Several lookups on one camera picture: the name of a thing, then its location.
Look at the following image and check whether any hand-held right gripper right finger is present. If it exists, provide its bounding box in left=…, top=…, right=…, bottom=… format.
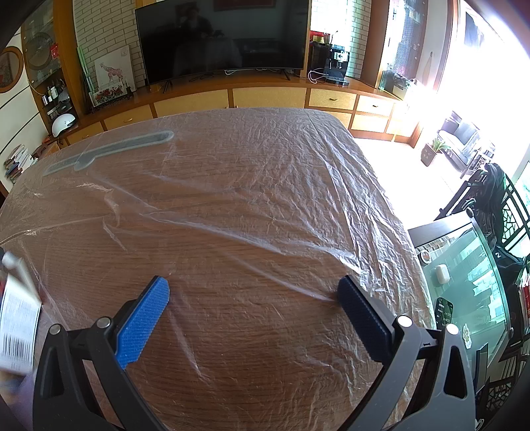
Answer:
left=337, top=276, right=477, bottom=431

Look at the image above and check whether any long grey flat strip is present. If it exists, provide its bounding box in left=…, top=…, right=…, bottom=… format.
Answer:
left=43, top=130, right=175, bottom=177

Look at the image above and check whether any round framed picture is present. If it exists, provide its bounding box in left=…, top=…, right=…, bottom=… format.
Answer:
left=0, top=46, right=25, bottom=94

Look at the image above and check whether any dark carved wooden chair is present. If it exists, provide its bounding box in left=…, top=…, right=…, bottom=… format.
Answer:
left=435, top=166, right=530, bottom=266

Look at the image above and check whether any black box device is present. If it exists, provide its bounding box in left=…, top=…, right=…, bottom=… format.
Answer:
left=380, top=72, right=415, bottom=100

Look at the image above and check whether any large black television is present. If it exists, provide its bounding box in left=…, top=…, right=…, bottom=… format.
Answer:
left=135, top=0, right=312, bottom=94

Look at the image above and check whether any black jacket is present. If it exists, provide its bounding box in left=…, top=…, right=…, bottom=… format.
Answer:
left=472, top=163, right=512, bottom=249

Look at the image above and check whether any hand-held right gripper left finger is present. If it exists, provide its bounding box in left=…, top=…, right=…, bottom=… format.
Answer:
left=32, top=276, right=170, bottom=431

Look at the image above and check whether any small wooden side table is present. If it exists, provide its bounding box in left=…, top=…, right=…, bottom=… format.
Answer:
left=31, top=141, right=61, bottom=160

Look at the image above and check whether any dark armchair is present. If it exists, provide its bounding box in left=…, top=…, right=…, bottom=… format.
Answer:
left=438, top=111, right=481, bottom=156

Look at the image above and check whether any white and blue medicine box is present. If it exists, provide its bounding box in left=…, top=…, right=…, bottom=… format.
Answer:
left=0, top=249, right=44, bottom=376

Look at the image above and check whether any stack of books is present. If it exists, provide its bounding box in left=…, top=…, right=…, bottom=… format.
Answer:
left=3, top=144, right=36, bottom=183

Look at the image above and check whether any glass top side table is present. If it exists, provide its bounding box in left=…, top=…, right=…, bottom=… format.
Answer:
left=408, top=217, right=514, bottom=399

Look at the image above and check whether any long wooden television cabinet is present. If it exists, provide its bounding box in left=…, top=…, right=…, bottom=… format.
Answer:
left=41, top=75, right=419, bottom=146

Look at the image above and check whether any red flower picture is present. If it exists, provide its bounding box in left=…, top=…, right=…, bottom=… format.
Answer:
left=91, top=83, right=129, bottom=108

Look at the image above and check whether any potted plant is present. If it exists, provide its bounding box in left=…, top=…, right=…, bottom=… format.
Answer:
left=420, top=139, right=450, bottom=167

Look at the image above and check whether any white helmet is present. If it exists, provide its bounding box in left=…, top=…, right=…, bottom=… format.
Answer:
left=50, top=113, right=78, bottom=137

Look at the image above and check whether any round fan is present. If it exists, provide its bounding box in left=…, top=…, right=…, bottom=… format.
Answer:
left=23, top=31, right=56, bottom=69

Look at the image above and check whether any black coffee machine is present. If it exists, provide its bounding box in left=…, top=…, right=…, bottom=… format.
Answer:
left=327, top=45, right=350, bottom=86

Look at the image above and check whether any giraffe picture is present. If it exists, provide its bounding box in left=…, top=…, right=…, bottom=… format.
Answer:
left=94, top=45, right=135, bottom=90

